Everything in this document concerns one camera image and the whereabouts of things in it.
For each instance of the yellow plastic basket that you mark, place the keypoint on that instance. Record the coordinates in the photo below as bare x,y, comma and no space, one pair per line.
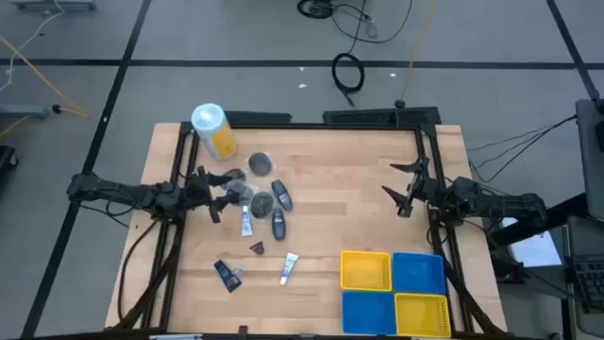
422,315
366,270

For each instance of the dark blue packet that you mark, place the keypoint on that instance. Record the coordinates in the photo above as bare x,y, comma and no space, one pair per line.
227,276

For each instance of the blue plastic basket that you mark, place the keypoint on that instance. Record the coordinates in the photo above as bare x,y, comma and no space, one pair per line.
369,312
419,273

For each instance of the grey stand foot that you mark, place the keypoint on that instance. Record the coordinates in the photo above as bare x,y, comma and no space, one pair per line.
52,5
23,112

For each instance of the black metal table frame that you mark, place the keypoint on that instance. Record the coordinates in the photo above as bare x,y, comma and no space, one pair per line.
307,126

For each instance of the grey panel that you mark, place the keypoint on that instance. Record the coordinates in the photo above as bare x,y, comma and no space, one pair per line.
592,156

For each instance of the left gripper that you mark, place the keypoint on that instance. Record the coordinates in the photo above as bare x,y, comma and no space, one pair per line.
198,191

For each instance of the small white-capped toothpaste tube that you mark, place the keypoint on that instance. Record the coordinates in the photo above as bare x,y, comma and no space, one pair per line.
289,268
246,222

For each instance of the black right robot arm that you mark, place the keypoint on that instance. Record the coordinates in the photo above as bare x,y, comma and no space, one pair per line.
495,203

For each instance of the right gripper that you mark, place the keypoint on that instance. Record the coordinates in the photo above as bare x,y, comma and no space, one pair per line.
421,189

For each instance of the white wipes canister yellow label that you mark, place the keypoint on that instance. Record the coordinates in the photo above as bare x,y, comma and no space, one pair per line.
214,132

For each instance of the black keyboard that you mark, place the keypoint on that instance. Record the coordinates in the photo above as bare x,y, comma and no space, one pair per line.
590,278

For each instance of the small dark sachet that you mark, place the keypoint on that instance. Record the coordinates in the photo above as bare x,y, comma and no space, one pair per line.
257,248

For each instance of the black round pad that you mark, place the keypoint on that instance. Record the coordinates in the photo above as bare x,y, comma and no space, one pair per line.
260,164
262,204
241,190
237,174

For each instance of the black frame clamp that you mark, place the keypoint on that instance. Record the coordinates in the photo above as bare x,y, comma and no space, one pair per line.
243,330

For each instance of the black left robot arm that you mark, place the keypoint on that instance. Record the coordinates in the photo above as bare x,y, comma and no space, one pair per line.
122,193

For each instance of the white sheet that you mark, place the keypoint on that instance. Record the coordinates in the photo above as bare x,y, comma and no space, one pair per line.
533,248

